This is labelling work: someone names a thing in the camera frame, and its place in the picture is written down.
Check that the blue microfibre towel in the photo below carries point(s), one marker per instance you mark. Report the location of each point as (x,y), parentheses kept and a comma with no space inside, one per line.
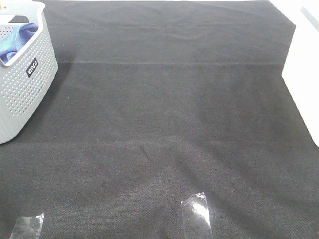
(15,40)

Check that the black fabric table mat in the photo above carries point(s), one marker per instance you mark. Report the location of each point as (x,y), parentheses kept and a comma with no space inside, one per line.
(152,102)

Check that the clear tape strip centre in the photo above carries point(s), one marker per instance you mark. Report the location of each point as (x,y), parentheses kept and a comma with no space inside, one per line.
(196,217)

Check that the clear tape strip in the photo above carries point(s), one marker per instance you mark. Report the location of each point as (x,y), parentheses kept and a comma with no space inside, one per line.
(27,227)
(196,217)

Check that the grey perforated plastic basket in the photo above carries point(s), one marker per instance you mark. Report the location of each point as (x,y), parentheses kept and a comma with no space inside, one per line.
(25,79)

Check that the white box at right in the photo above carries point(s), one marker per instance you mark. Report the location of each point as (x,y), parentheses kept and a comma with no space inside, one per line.
(301,68)

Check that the clear tape strip left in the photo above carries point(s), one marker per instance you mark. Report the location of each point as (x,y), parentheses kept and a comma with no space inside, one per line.
(27,227)

